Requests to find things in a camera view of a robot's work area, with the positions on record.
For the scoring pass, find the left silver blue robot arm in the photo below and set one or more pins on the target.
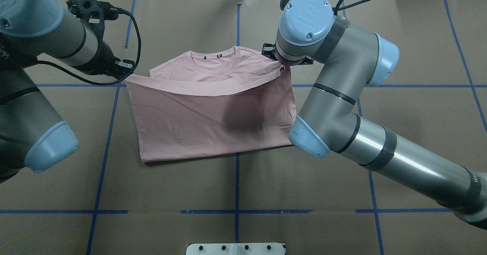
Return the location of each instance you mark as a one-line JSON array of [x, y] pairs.
[[69, 38]]

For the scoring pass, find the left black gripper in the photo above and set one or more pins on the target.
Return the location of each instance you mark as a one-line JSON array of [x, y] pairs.
[[99, 60]]

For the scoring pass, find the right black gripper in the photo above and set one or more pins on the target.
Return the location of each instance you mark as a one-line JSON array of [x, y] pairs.
[[268, 50]]

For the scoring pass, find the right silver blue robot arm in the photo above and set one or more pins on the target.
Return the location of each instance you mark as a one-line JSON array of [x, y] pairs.
[[353, 59]]

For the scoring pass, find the pink printed t-shirt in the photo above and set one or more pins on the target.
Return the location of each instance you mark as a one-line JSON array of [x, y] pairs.
[[200, 105]]

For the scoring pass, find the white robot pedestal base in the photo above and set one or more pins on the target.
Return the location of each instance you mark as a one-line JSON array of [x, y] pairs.
[[262, 248]]

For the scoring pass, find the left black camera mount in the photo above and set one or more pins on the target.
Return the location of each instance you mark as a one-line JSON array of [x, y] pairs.
[[93, 14]]

